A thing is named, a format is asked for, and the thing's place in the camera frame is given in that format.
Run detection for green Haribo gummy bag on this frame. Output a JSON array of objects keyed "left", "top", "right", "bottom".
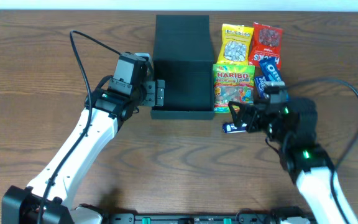
[{"left": 213, "top": 64, "right": 255, "bottom": 113}]

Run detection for blue Oreo cookie pack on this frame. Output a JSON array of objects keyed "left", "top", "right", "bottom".
[{"left": 259, "top": 57, "right": 284, "bottom": 82}]

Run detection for yellow seed snack bag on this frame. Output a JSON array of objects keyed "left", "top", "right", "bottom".
[{"left": 217, "top": 24, "right": 254, "bottom": 65}]

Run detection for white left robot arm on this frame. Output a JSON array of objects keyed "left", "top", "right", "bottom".
[{"left": 1, "top": 52, "right": 165, "bottom": 223}]

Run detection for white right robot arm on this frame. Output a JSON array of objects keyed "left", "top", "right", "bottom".
[{"left": 228, "top": 83, "right": 358, "bottom": 223}]

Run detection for blue Dairy Milk bar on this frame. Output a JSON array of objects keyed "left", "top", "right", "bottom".
[{"left": 222, "top": 123, "right": 247, "bottom": 134}]

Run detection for blue Eclipse mint box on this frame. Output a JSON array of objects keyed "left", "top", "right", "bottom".
[{"left": 254, "top": 75, "right": 266, "bottom": 99}]

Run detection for black open gift box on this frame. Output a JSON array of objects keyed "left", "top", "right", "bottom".
[{"left": 150, "top": 15, "right": 214, "bottom": 120}]

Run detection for red snack bag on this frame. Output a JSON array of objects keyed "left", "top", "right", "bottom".
[{"left": 248, "top": 22, "right": 284, "bottom": 70}]

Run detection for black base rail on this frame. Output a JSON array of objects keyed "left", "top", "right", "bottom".
[{"left": 106, "top": 212, "right": 317, "bottom": 224}]

